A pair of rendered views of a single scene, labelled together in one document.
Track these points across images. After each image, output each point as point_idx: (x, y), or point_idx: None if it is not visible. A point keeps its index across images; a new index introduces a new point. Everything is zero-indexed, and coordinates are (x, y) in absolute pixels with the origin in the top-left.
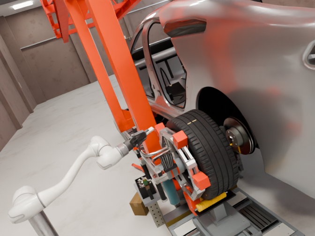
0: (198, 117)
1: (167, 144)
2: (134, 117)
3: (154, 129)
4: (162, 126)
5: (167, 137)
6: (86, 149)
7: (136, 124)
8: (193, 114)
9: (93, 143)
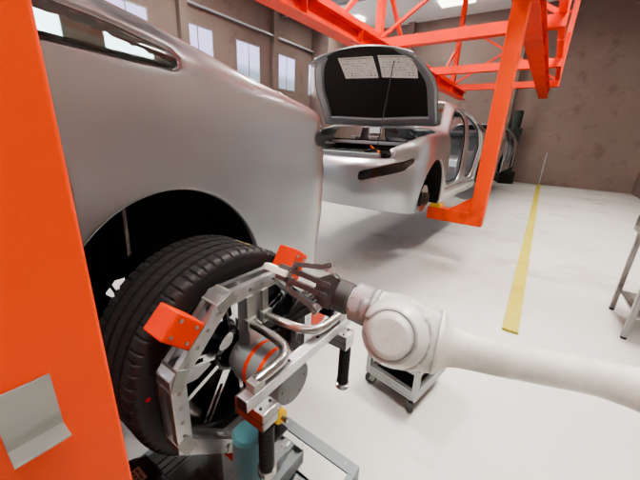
0: (228, 238)
1: (252, 314)
2: (96, 338)
3: (163, 339)
4: (176, 309)
5: (267, 281)
6: (462, 330)
7: (57, 405)
8: (214, 238)
9: (429, 305)
